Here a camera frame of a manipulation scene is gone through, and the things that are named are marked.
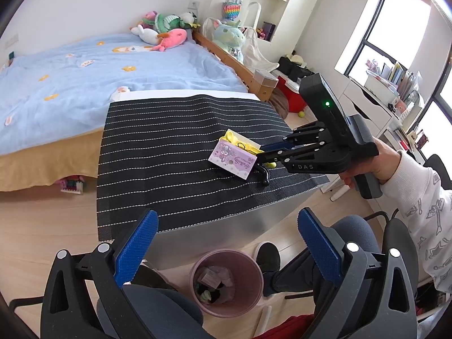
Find beige bed skirt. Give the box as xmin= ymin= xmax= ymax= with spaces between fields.
xmin=0 ymin=127 xmax=107 ymax=193

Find black white plush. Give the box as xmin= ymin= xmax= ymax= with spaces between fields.
xmin=178 ymin=11 xmax=200 ymax=29

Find red cloth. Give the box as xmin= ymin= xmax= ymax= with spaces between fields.
xmin=254 ymin=314 xmax=318 ymax=339

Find person's right leg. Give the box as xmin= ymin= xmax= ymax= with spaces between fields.
xmin=263 ymin=215 xmax=384 ymax=301

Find white paper package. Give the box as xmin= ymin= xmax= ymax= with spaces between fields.
xmin=196 ymin=266 xmax=221 ymax=288

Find window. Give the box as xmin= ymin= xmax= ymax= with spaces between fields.
xmin=335 ymin=0 xmax=452 ymax=149

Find black striped table mat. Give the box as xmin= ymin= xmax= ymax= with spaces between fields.
xmin=96 ymin=94 xmax=331 ymax=235

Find person's right hand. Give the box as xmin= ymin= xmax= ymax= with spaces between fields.
xmin=341 ymin=138 xmax=405 ymax=189

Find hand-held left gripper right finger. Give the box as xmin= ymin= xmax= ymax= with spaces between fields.
xmin=297 ymin=208 xmax=419 ymax=339

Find purple printed card box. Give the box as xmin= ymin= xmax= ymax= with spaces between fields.
xmin=208 ymin=139 xmax=260 ymax=179

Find bed with blue cover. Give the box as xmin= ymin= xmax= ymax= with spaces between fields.
xmin=0 ymin=32 xmax=248 ymax=156

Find red cooler box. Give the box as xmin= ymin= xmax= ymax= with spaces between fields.
xmin=275 ymin=76 xmax=308 ymax=114

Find rainbow bubble bag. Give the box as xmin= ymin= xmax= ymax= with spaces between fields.
xmin=222 ymin=2 xmax=242 ymax=22

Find wooden bed frame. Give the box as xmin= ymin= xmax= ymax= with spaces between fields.
xmin=192 ymin=30 xmax=276 ymax=103

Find pink whale plush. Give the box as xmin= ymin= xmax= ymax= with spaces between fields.
xmin=150 ymin=28 xmax=188 ymax=52

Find person's leg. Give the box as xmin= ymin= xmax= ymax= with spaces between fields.
xmin=263 ymin=215 xmax=384 ymax=301
xmin=97 ymin=265 xmax=205 ymax=339

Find green striped plush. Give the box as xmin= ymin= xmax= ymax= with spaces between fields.
xmin=153 ymin=13 xmax=188 ymax=33

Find teal unicorn plush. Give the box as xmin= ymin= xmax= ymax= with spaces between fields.
xmin=211 ymin=19 xmax=246 ymax=62

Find row of books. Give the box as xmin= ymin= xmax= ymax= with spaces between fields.
xmin=365 ymin=58 xmax=424 ymax=107

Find person's left leg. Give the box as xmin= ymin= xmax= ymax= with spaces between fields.
xmin=97 ymin=265 xmax=205 ymax=339

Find white plush toy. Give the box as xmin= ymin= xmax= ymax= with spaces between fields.
xmin=130 ymin=24 xmax=159 ymax=46

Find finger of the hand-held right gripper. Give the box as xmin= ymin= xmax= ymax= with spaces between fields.
xmin=259 ymin=121 xmax=327 ymax=153
xmin=255 ymin=138 xmax=334 ymax=166

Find black chair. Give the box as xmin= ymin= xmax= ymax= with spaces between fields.
xmin=422 ymin=153 xmax=452 ymax=189

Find pink trash bin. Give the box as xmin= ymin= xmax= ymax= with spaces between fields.
xmin=189 ymin=249 xmax=265 ymax=318

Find white folding chair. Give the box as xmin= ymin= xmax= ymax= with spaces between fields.
xmin=201 ymin=2 xmax=279 ymax=78

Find white drawer cabinet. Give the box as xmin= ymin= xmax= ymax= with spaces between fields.
xmin=341 ymin=76 xmax=403 ymax=138

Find white table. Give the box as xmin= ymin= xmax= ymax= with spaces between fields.
xmin=118 ymin=90 xmax=334 ymax=271

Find white wall shelf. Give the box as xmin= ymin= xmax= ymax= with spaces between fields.
xmin=244 ymin=0 xmax=311 ymax=53

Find colourful toy blocks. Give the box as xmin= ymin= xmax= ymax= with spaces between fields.
xmin=60 ymin=177 xmax=85 ymax=195

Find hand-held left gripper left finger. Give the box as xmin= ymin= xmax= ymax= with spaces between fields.
xmin=40 ymin=209 xmax=159 ymax=339

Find person's right forearm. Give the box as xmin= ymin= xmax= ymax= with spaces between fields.
xmin=381 ymin=150 xmax=452 ymax=294

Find clear plastic box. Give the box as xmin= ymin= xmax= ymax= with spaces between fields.
xmin=253 ymin=70 xmax=279 ymax=89

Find brown beanbag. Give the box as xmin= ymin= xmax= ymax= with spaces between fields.
xmin=270 ymin=86 xmax=290 ymax=119

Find black right slipper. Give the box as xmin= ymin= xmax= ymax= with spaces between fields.
xmin=254 ymin=242 xmax=281 ymax=274

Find black bag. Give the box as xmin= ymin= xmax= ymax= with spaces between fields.
xmin=277 ymin=56 xmax=315 ymax=83

